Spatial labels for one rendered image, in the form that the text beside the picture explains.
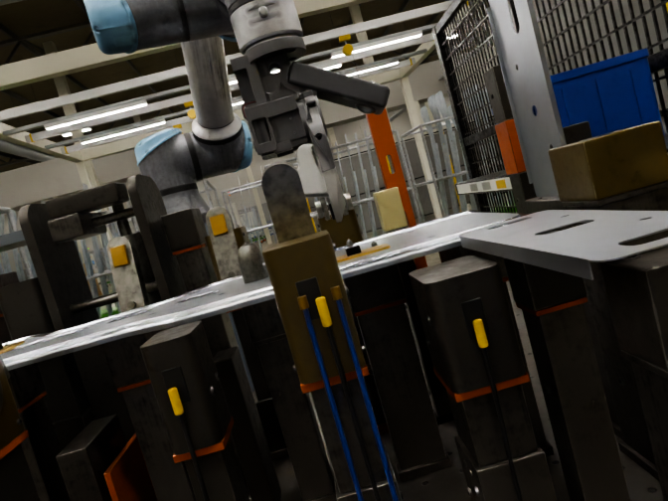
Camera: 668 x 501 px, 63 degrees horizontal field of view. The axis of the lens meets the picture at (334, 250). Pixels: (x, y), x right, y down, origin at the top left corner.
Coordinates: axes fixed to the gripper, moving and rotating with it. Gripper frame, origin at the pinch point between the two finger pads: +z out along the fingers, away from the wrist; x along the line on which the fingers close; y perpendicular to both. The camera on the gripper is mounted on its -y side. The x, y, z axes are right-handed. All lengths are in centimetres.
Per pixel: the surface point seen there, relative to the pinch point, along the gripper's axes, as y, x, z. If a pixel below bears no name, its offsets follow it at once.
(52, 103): 291, -699, -224
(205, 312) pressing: 17.1, 7.2, 5.8
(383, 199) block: -7.3, -15.6, 0.6
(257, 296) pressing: 11.3, 7.1, 5.8
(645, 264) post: -13.7, 34.7, 6.6
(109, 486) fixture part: 35.2, 1.8, 22.9
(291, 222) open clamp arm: 5.4, 12.6, -0.8
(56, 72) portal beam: 231, -579, -221
